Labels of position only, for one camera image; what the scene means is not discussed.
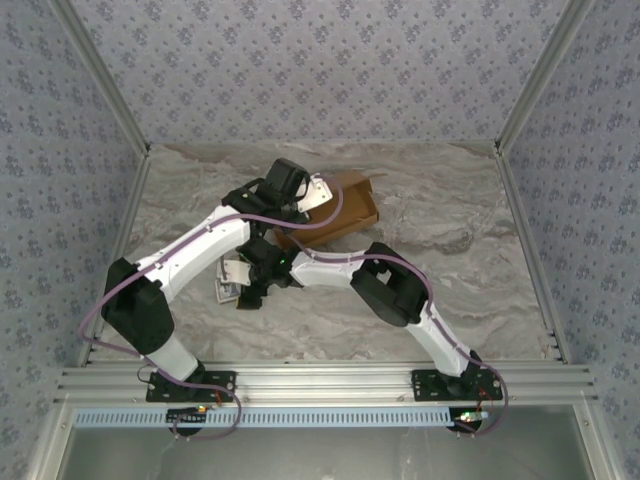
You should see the blue playing card deck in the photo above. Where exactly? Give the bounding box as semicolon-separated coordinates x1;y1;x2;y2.
214;277;242;305

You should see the brown cardboard box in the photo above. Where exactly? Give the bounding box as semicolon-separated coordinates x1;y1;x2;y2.
272;168;381;251

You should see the small black controller board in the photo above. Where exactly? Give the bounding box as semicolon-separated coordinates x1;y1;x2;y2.
166;405;210;437
449;407;490;435

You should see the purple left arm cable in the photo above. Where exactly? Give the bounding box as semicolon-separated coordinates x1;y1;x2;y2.
78;172;345;442

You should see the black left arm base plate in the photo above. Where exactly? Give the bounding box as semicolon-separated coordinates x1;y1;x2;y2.
145;368;237;404

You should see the aluminium rail beam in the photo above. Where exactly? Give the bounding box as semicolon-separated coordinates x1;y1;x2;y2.
53;362;600;405

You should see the aluminium table side rail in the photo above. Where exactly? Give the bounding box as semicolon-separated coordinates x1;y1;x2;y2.
494;142;572;365
77;144;151;369

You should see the slotted grey cable duct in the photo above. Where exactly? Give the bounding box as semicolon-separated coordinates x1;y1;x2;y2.
73;406;485;430

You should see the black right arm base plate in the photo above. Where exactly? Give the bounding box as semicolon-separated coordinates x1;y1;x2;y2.
410;368;504;403

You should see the aluminium upright frame post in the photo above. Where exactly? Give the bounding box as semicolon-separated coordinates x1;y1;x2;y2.
52;0;152;157
493;0;597;154

